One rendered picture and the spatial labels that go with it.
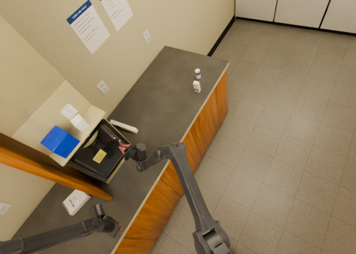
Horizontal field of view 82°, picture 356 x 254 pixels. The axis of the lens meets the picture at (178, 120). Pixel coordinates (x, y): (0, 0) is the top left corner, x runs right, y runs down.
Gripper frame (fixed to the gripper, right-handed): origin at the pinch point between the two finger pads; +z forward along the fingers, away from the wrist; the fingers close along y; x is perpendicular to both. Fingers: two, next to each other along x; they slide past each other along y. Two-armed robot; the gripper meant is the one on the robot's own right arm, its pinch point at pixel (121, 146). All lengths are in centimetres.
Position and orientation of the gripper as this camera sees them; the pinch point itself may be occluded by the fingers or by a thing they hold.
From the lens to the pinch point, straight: 141.6
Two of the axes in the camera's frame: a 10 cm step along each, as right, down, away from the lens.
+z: -8.3, -3.6, 4.2
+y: -5.6, 5.3, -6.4
